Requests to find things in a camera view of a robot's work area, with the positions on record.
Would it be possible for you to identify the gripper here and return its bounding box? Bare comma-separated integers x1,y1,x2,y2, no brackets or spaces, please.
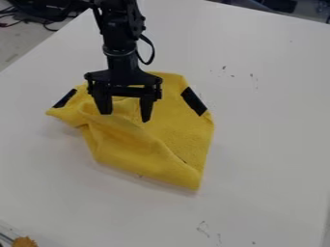
82,52,165,124

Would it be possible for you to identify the yellow cloth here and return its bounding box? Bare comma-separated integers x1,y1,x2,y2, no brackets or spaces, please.
44,70,217,191

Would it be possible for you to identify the yellow toy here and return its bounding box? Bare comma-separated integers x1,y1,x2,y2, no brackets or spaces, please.
10,235,40,247

